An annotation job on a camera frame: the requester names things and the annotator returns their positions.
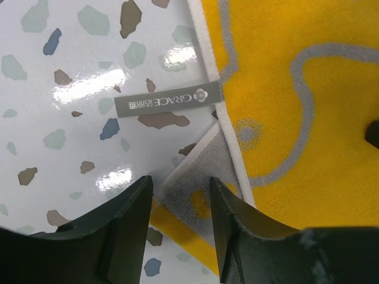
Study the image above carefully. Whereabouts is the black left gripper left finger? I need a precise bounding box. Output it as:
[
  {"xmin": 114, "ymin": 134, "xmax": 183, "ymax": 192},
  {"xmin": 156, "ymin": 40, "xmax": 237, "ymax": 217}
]
[{"xmin": 1, "ymin": 176, "xmax": 153, "ymax": 283}]

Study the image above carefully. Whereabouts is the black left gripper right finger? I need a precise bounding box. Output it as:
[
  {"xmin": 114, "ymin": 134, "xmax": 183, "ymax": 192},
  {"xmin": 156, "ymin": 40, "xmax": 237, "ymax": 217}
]
[{"xmin": 210, "ymin": 177, "xmax": 378, "ymax": 283}]

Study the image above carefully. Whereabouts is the yellow grey patterned towel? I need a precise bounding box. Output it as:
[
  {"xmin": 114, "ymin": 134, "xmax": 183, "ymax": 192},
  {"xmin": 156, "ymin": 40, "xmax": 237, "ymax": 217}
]
[{"xmin": 150, "ymin": 1, "xmax": 378, "ymax": 272}]

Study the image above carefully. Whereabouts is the grey towel brand label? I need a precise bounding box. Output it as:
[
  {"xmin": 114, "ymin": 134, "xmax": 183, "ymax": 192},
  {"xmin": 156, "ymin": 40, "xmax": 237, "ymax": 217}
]
[{"xmin": 114, "ymin": 81, "xmax": 224, "ymax": 118}]

